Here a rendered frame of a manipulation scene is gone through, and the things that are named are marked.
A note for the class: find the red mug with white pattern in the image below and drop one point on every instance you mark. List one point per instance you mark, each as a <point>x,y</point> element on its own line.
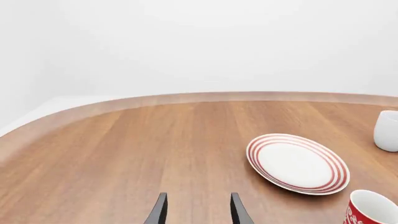
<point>357,215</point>

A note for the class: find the white plate with red rings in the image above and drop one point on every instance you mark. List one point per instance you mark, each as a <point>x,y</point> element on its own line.
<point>295,162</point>

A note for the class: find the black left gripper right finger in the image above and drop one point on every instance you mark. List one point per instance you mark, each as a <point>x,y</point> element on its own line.
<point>238,211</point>

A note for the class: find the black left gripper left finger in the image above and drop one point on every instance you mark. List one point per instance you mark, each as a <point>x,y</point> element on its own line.
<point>159,211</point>

